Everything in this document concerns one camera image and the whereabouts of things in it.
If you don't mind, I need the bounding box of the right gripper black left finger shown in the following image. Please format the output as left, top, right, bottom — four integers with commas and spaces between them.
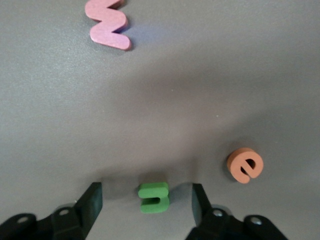
0, 181, 104, 240

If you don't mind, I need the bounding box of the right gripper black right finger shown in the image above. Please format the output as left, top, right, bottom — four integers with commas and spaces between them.
184, 183, 288, 240

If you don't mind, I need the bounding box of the green letter u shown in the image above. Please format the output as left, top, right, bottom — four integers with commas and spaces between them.
137, 181, 171, 215

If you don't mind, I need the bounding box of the orange letter e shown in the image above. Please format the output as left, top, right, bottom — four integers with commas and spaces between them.
226, 147, 265, 185

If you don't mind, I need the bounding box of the pinkish red letter w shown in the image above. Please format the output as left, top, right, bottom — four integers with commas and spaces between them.
84, 0, 132, 52

